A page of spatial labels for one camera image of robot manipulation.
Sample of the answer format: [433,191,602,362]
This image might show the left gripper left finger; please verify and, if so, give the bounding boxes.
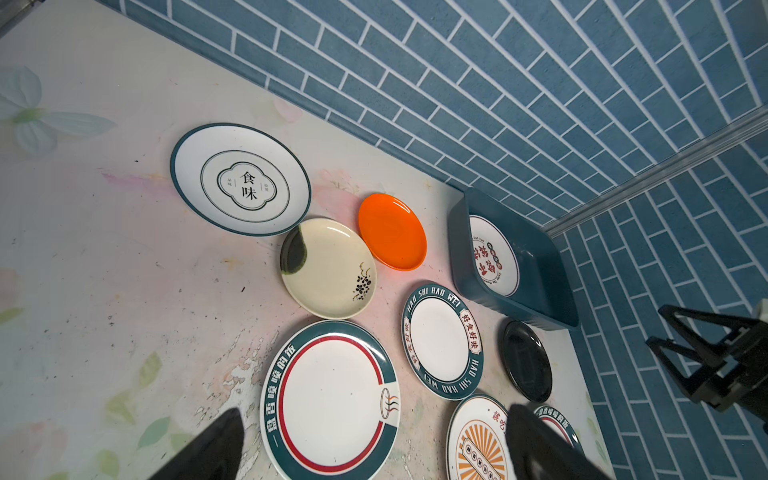
[150,408,244,480]

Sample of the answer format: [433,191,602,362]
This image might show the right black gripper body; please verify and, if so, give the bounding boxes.
[714,323,767,432]

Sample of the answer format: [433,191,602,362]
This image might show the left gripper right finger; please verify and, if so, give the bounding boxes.
[505,404,609,479]

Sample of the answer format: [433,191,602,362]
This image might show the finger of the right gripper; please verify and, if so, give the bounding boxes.
[646,337,729,412]
[658,305,759,360]

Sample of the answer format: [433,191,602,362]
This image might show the white plate orange sunburst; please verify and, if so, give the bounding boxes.
[445,394,516,480]

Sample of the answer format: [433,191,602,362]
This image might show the white plate green red rim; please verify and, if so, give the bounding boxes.
[259,320,402,479]

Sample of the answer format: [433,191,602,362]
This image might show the white plate red characters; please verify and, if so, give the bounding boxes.
[469,215,520,297]

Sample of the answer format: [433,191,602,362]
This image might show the teal plastic bin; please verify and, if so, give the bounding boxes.
[448,188,579,330]

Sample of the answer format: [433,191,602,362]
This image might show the small black plate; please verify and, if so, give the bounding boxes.
[499,320,553,403]

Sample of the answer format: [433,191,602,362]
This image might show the white plate hao shi rim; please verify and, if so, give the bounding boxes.
[400,283,484,401]

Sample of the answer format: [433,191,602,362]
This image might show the cream plate black brushstroke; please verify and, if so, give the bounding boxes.
[279,218,377,320]

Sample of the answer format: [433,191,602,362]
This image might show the small orange plate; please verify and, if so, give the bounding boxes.
[358,193,428,271]

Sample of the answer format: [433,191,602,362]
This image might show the white plate green cloud motif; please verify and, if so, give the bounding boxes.
[170,123,312,237]

